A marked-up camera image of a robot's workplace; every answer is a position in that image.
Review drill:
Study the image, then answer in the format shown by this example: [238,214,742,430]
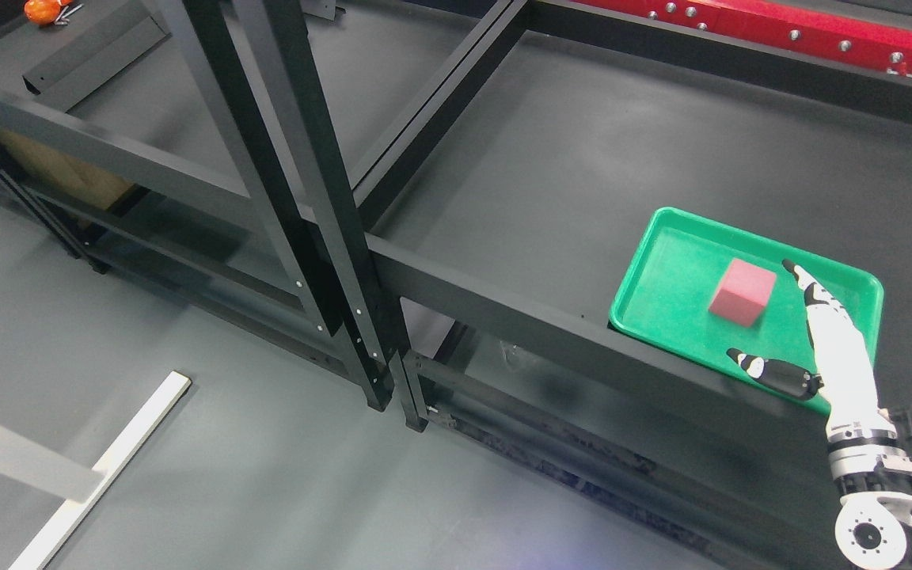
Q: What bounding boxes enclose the white table leg base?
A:
[0,371,192,569]

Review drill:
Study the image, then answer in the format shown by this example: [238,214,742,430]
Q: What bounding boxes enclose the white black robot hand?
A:
[725,259,898,443]

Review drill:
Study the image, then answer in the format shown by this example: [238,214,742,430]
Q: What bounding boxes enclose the black metal shelf right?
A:
[230,0,912,570]

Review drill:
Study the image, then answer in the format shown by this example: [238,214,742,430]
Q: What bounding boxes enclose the black metal shelf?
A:
[0,1,397,411]
[230,0,912,570]

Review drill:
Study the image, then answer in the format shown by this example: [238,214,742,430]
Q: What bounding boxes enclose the pink foam block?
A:
[709,257,776,328]

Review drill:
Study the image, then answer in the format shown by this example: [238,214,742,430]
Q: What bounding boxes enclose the brown cardboard box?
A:
[0,127,136,209]

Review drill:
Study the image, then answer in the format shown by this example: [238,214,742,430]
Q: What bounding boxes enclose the orange handled tool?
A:
[23,0,82,28]

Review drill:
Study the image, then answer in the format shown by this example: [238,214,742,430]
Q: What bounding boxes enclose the black metal shelf left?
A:
[0,1,397,411]

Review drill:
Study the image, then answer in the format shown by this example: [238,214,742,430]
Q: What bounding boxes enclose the white robot forearm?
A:
[826,425,912,569]

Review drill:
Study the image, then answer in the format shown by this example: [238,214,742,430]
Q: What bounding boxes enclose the red metal beam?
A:
[587,1,912,77]

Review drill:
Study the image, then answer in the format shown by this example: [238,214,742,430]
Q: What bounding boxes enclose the green plastic tray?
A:
[608,208,884,390]

